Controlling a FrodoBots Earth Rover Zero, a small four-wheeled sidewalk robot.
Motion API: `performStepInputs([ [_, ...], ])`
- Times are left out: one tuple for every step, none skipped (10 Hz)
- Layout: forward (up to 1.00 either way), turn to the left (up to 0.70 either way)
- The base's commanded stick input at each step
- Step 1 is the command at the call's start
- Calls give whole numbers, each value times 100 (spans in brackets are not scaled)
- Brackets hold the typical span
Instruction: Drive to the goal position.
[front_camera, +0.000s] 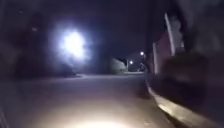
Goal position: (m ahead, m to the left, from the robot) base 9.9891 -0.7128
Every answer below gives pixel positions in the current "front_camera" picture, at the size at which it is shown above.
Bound pale concrete kerb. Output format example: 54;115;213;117
144;77;224;128

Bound wall with pale posts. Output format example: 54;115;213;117
146;0;224;84

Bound pale building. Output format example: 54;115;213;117
109;57;128;75

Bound grey asphalt road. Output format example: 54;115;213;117
0;72;175;128

